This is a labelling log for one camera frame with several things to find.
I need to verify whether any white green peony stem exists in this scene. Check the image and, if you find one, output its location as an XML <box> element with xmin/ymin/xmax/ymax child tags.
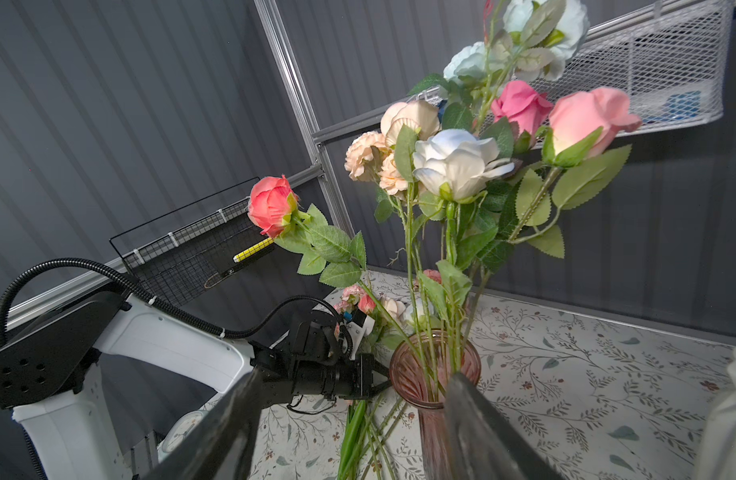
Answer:
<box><xmin>406</xmin><ymin>0</ymin><xmax>591</xmax><ymax>133</ymax></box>

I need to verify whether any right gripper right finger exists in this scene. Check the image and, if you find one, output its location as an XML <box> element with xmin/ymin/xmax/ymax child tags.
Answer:
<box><xmin>444</xmin><ymin>372</ymin><xmax>561</xmax><ymax>480</ymax></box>

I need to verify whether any white wire mesh basket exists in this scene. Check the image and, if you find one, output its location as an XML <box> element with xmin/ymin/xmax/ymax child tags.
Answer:
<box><xmin>415</xmin><ymin>0</ymin><xmax>736</xmax><ymax>137</ymax></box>

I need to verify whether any floral patterned table mat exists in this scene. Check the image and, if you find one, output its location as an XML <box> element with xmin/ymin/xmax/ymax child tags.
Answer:
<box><xmin>250</xmin><ymin>295</ymin><xmax>733</xmax><ymax>479</ymax></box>

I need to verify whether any black wire basket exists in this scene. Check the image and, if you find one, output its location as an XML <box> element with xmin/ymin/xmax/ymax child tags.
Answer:
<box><xmin>109</xmin><ymin>176</ymin><xmax>275</xmax><ymax>306</ymax></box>

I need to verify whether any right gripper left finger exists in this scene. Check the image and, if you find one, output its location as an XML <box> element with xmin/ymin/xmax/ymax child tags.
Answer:
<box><xmin>147</xmin><ymin>371</ymin><xmax>262</xmax><ymax>480</ymax></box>

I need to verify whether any pink glass vase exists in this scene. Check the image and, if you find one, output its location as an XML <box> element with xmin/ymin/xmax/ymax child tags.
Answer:
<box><xmin>389</xmin><ymin>329</ymin><xmax>454</xmax><ymax>479</ymax></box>

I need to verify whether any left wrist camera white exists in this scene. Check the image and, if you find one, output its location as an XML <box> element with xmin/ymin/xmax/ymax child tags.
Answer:
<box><xmin>344</xmin><ymin>309</ymin><xmax>376</xmax><ymax>360</ymax></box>

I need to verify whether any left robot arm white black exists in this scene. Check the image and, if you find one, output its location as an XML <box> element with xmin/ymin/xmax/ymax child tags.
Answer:
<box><xmin>0</xmin><ymin>291</ymin><xmax>383</xmax><ymax>479</ymax></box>

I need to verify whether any white ribbed ceramic vase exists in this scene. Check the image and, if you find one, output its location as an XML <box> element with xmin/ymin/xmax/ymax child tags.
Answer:
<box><xmin>693</xmin><ymin>348</ymin><xmax>736</xmax><ymax>480</ymax></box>

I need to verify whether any cream pink rose stem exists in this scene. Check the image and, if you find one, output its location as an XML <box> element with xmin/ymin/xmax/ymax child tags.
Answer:
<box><xmin>372</xmin><ymin>100</ymin><xmax>445</xmax><ymax>392</ymax></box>

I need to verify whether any magenta rose stem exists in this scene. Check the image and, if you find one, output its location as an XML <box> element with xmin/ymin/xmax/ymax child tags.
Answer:
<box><xmin>491</xmin><ymin>80</ymin><xmax>554</xmax><ymax>158</ymax></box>

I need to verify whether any bundle of artificial flowers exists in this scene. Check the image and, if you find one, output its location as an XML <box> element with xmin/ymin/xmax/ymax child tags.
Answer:
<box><xmin>334</xmin><ymin>273</ymin><xmax>432</xmax><ymax>479</ymax></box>

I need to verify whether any pale blue white rose stem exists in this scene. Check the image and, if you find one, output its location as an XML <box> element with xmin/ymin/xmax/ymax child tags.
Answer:
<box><xmin>415</xmin><ymin>129</ymin><xmax>516</xmax><ymax>371</ymax></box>

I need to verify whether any yellow marker in black basket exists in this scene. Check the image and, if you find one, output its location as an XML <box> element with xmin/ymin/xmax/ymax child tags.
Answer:
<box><xmin>233</xmin><ymin>238</ymin><xmax>275</xmax><ymax>264</ymax></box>

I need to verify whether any coral red rose stem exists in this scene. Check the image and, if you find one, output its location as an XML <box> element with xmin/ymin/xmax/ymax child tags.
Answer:
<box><xmin>248</xmin><ymin>176</ymin><xmax>439</xmax><ymax>376</ymax></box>

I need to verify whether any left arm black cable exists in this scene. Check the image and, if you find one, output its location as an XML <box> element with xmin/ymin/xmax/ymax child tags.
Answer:
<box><xmin>0</xmin><ymin>257</ymin><xmax>351</xmax><ymax>480</ymax></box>

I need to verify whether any small white clock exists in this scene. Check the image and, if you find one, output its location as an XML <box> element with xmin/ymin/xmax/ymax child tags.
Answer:
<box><xmin>157</xmin><ymin>409</ymin><xmax>208</xmax><ymax>463</ymax></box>

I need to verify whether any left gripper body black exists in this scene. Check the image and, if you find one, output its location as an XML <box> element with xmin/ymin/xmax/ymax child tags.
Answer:
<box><xmin>250</xmin><ymin>318</ymin><xmax>390</xmax><ymax>402</ymax></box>

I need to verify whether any light pink rose stem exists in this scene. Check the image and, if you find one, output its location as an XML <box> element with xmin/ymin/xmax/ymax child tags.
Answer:
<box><xmin>475</xmin><ymin>87</ymin><xmax>642</xmax><ymax>282</ymax></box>

